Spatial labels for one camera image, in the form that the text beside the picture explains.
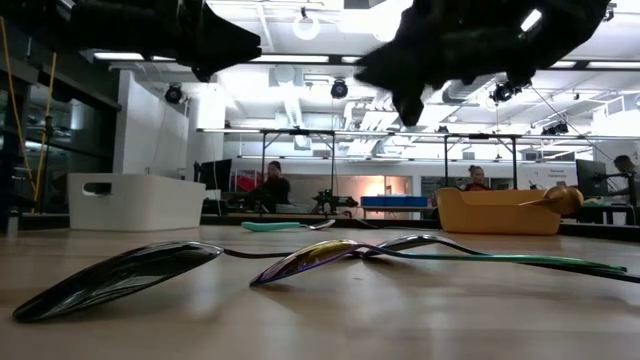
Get blue crate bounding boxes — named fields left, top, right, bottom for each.
left=359, top=195, right=430, bottom=209

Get teal handled silver spoon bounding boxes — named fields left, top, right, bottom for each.
left=241, top=218, right=337, bottom=233

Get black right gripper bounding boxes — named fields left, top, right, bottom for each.
left=352, top=0, right=531, bottom=128

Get white ring lamp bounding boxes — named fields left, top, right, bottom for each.
left=291, top=5, right=322, bottom=43

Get iridescent rainbow spoon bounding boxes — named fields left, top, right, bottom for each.
left=248, top=238, right=629, bottom=288

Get silver spoon right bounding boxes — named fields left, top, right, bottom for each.
left=367, top=233, right=640, bottom=285

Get black monitor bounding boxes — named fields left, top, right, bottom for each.
left=574, top=158, right=610, bottom=200
left=193, top=158, right=234, bottom=194

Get white plastic bin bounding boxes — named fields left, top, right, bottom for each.
left=66, top=172, right=208, bottom=233

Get black ceiling spotlight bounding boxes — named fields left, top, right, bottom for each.
left=164, top=84, right=185, bottom=106
left=488, top=79, right=534, bottom=105
left=329, top=78, right=350, bottom=101

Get yellow cable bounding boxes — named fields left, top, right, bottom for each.
left=0, top=17, right=57, bottom=201

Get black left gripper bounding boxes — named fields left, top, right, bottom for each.
left=169, top=0, right=263, bottom=85

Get orange plastic bin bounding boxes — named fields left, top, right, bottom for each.
left=433, top=186, right=564, bottom=237

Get person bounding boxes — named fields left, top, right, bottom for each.
left=610, top=154, right=640, bottom=197
left=249, top=160, right=292, bottom=214
left=462, top=164, right=490, bottom=192

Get gold spoon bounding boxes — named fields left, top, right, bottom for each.
left=519, top=186, right=585, bottom=216

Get black table frame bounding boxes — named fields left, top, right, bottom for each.
left=442, top=132, right=520, bottom=191
left=258, top=128, right=337, bottom=216

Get black spoon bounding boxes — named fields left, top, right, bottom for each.
left=10, top=241, right=364, bottom=324

